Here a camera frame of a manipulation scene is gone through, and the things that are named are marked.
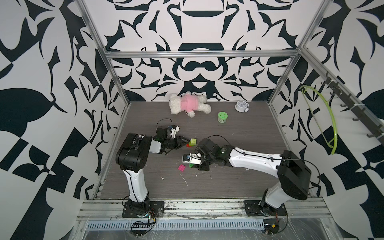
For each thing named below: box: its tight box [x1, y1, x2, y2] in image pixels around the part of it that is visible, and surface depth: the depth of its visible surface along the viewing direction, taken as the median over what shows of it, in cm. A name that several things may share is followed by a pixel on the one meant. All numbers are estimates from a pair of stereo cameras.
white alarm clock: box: [234, 100, 249, 113], surface depth 117 cm
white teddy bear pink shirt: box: [169, 91, 212, 118], surface depth 110 cm
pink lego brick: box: [178, 164, 186, 172], surface depth 88 cm
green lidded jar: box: [217, 111, 228, 124], surface depth 108 cm
